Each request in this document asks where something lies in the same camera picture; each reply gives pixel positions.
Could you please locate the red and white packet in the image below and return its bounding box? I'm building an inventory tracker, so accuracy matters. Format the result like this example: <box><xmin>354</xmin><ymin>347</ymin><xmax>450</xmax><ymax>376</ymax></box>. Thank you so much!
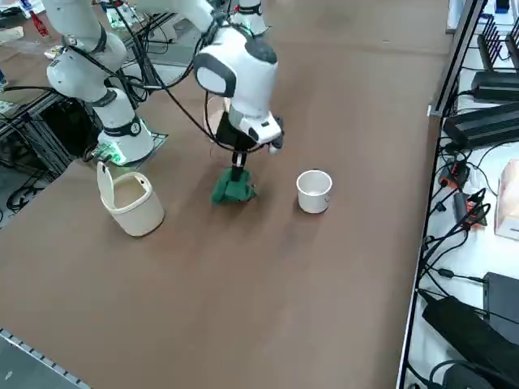
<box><xmin>29</xmin><ymin>7</ymin><xmax>52</xmax><ymax>40</ymax></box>

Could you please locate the thin pale cable loop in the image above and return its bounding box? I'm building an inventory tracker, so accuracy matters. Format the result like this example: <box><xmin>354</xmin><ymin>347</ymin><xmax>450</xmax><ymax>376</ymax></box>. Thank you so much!
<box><xmin>201</xmin><ymin>95</ymin><xmax>229</xmax><ymax>141</ymax></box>

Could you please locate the cream plastic basket with lid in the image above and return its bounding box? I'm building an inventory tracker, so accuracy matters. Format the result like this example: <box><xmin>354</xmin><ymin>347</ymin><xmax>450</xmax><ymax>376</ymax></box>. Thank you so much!
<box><xmin>96</xmin><ymin>160</ymin><xmax>165</xmax><ymax>238</ymax></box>

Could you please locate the small black power adapter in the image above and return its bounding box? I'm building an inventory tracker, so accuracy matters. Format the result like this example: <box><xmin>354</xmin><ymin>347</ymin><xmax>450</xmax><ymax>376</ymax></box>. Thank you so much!
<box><xmin>471</xmin><ymin>71</ymin><xmax>519</xmax><ymax>103</ymax></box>

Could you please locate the black slotted rack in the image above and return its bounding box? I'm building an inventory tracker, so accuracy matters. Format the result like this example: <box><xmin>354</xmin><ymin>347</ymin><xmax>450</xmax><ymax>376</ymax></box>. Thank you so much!
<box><xmin>477</xmin><ymin>19</ymin><xmax>519</xmax><ymax>73</ymax></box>

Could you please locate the black cable with ferrite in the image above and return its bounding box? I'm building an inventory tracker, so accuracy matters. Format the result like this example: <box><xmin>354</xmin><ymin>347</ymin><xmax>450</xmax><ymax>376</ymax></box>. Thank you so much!
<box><xmin>427</xmin><ymin>259</ymin><xmax>487</xmax><ymax>285</ymax></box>

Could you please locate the pink tissue box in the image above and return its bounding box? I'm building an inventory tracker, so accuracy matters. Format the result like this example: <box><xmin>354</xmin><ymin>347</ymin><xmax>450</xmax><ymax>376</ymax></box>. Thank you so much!
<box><xmin>493</xmin><ymin>158</ymin><xmax>519</xmax><ymax>238</ymax></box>

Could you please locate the silver aluminium rail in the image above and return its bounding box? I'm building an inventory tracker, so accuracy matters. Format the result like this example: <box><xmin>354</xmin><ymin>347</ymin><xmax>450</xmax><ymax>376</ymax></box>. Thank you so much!
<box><xmin>0</xmin><ymin>327</ymin><xmax>91</xmax><ymax>389</ymax></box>

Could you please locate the aluminium frame rack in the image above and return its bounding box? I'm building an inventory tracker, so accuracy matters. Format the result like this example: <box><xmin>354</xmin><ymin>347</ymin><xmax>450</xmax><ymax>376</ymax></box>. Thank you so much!
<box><xmin>0</xmin><ymin>87</ymin><xmax>103</xmax><ymax>184</ymax></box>

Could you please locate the large black power adapter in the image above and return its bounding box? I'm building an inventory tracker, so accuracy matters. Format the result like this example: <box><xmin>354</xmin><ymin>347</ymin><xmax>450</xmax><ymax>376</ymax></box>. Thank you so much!
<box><xmin>443</xmin><ymin>103</ymin><xmax>519</xmax><ymax>147</ymax></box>

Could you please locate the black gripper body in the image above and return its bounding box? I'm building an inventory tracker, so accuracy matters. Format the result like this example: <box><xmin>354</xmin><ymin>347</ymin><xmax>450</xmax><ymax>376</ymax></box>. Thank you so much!
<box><xmin>216</xmin><ymin>111</ymin><xmax>261</xmax><ymax>153</ymax></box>

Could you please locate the orange and black connector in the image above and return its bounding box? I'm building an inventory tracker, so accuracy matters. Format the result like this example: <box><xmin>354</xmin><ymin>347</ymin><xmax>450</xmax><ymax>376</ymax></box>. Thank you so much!
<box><xmin>440</xmin><ymin>160</ymin><xmax>471</xmax><ymax>190</ymax></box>
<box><xmin>453</xmin><ymin>189</ymin><xmax>492</xmax><ymax>229</ymax></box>

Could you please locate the green cloth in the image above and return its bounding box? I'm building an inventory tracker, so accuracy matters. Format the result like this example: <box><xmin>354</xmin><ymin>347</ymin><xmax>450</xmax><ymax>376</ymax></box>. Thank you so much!
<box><xmin>210</xmin><ymin>168</ymin><xmax>259</xmax><ymax>207</ymax></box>

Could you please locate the black aluminium frame rail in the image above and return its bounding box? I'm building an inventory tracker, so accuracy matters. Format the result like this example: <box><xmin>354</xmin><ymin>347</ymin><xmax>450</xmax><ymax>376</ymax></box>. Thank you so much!
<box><xmin>396</xmin><ymin>0</ymin><xmax>490</xmax><ymax>389</ymax></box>

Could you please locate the black flat box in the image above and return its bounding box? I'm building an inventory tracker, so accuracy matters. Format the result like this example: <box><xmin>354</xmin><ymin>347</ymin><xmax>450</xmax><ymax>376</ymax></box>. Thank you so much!
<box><xmin>483</xmin><ymin>271</ymin><xmax>519</xmax><ymax>345</ymax></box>

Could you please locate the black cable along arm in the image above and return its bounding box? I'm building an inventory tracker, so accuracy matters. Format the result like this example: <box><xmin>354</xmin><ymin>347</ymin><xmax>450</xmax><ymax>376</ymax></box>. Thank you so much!
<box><xmin>60</xmin><ymin>22</ymin><xmax>230</xmax><ymax>154</ymax></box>

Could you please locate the white mug with dark handle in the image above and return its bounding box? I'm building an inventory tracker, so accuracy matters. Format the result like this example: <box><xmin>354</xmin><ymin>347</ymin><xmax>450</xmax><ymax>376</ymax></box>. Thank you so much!
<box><xmin>295</xmin><ymin>169</ymin><xmax>334</xmax><ymax>215</ymax></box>

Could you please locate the black pouch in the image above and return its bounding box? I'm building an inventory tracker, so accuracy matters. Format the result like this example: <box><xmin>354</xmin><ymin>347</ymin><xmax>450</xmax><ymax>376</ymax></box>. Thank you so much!
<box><xmin>421</xmin><ymin>294</ymin><xmax>510</xmax><ymax>368</ymax></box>

